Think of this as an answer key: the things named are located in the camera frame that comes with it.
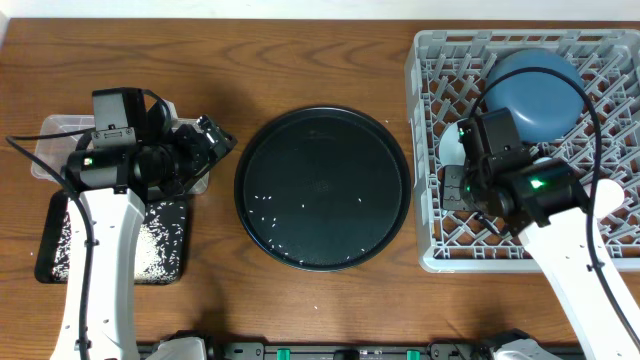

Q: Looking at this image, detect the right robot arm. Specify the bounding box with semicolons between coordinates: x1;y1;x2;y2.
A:
443;152;639;359

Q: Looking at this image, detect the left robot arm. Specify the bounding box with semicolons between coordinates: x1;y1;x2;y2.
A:
52;87;237;359

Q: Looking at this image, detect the round black serving tray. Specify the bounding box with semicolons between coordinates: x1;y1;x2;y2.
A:
234;105;411;272

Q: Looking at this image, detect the black mounting rail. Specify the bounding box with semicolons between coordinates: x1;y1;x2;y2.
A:
137;340;491;360

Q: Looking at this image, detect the cooked white rice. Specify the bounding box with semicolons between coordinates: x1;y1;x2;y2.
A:
51;198;185;284

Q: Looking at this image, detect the grey dishwasher rack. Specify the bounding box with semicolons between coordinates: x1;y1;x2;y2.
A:
404;29;639;273

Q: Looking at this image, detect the light blue bowl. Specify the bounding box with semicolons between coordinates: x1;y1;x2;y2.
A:
438;123;466;166

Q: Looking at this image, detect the clear plastic bin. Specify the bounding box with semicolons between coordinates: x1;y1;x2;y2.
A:
31;114;209;200

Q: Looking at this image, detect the pink cup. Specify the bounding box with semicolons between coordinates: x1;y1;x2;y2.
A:
594;179;625;219

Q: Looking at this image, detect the dark blue plate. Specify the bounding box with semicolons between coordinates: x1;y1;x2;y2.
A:
485;49;584;143

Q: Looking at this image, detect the black rectangular tray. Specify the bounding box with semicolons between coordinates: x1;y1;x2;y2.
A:
33;187;190;286

